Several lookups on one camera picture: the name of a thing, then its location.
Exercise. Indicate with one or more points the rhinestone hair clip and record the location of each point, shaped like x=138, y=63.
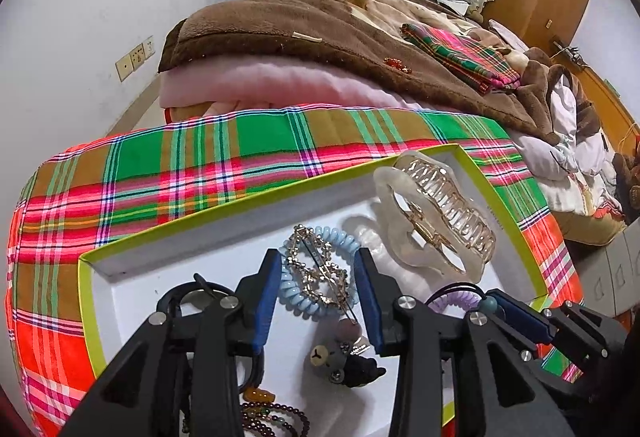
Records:
x=327, y=277

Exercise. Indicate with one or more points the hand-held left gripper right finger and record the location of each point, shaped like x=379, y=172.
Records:
x=370, y=302

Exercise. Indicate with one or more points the small red ornament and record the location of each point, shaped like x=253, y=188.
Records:
x=395, y=63

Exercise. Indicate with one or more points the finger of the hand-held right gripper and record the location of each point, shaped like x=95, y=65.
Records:
x=525, y=355
x=520, y=317

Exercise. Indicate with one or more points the white printed quilt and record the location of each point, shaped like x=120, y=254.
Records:
x=570, y=167

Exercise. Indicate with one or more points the brown fleece blanket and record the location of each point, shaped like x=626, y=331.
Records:
x=300, y=17

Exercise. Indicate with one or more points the brown plush toy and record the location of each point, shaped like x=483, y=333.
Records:
x=627, y=182

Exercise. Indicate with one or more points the yellow-green shallow box tray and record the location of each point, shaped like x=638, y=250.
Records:
x=290, y=367

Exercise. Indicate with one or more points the pink blanket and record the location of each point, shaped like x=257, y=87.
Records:
x=260, y=82

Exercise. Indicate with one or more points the cardboard box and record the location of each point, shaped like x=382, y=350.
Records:
x=610, y=272

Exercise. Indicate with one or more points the folded plaid cloth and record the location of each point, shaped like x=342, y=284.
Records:
x=460, y=52

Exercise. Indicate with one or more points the plaid cloth cover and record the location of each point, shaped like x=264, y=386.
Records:
x=200, y=167

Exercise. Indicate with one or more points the wall outlet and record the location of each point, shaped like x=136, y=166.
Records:
x=132, y=59

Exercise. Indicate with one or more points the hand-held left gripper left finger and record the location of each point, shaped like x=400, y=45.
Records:
x=265, y=302

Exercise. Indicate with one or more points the amber pendant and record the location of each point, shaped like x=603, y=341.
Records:
x=260, y=394

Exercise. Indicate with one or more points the wooden bed board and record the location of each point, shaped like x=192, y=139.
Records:
x=615, y=107

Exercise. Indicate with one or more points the gold and white hair claw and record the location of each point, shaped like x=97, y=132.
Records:
x=390, y=197

